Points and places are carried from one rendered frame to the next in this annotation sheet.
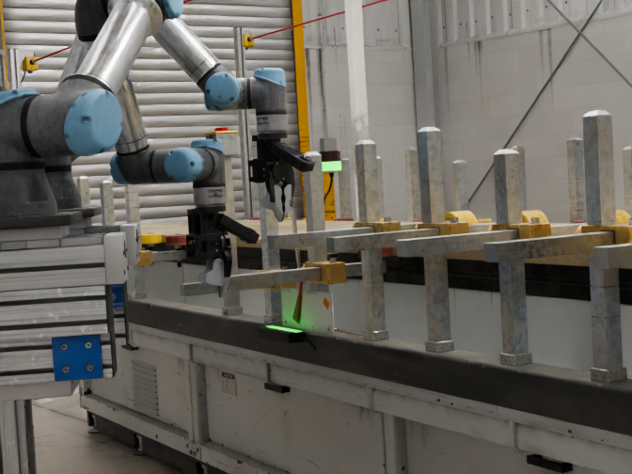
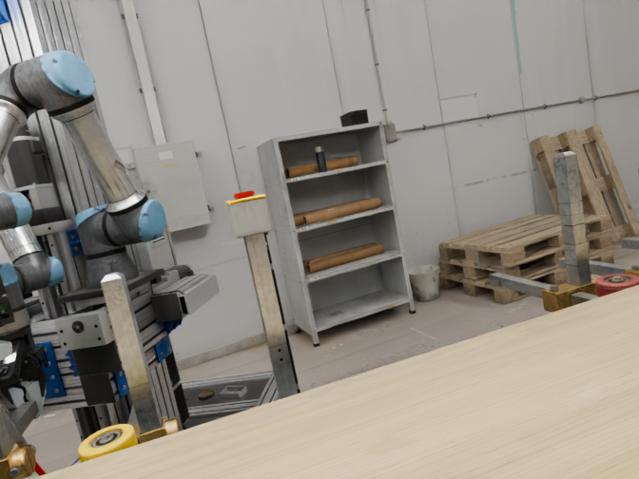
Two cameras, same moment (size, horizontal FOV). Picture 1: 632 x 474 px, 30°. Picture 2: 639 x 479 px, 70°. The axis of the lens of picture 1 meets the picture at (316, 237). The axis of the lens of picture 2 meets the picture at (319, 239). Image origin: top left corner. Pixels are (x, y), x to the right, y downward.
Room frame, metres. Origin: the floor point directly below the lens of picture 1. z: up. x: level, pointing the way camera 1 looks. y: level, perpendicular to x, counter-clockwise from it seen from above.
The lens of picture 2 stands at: (3.68, -0.55, 1.23)
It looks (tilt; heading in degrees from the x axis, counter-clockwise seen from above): 8 degrees down; 105
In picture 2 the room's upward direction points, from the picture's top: 11 degrees counter-clockwise
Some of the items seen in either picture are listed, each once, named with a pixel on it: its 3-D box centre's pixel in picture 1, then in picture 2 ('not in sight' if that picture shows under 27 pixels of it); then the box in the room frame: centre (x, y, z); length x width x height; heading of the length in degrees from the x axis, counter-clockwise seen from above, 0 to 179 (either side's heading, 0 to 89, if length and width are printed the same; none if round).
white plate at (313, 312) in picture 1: (306, 309); not in sight; (2.91, 0.03, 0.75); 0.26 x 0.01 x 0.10; 29
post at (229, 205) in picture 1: (227, 235); (278, 343); (3.34, 0.25, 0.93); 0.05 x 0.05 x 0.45; 29
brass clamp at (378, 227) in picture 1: (375, 232); not in sight; (2.66, -0.14, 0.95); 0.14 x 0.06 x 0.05; 29
